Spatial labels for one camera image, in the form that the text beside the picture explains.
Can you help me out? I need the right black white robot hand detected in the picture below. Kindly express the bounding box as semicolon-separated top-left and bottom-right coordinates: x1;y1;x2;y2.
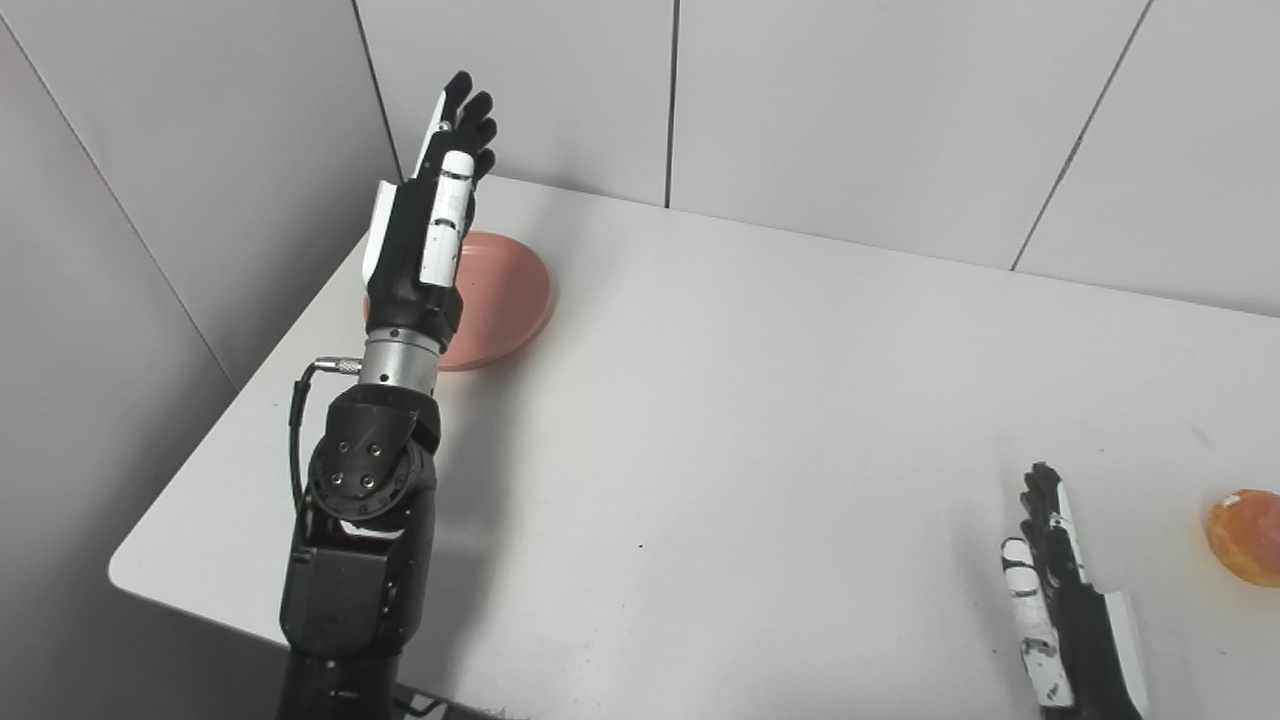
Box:
1001;462;1153;720

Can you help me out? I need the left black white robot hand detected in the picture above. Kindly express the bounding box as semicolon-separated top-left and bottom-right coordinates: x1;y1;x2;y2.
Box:
360;70;499;346

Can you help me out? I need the pink round plate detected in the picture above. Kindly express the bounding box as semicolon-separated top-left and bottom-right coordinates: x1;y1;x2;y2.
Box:
362;232;556;372

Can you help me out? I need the orange cream puff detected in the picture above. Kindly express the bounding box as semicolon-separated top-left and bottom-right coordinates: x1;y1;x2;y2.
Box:
1204;489;1280;587

